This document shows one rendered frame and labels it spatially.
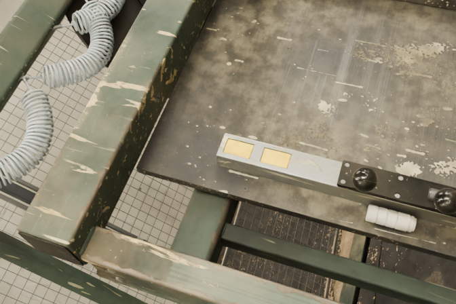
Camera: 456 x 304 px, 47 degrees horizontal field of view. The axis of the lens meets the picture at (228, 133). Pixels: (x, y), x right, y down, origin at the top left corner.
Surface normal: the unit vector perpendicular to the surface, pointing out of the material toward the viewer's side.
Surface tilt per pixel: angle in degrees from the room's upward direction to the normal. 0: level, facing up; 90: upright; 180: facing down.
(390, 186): 56
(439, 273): 0
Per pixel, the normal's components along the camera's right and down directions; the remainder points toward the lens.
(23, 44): 0.45, -0.31
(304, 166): -0.08, -0.52
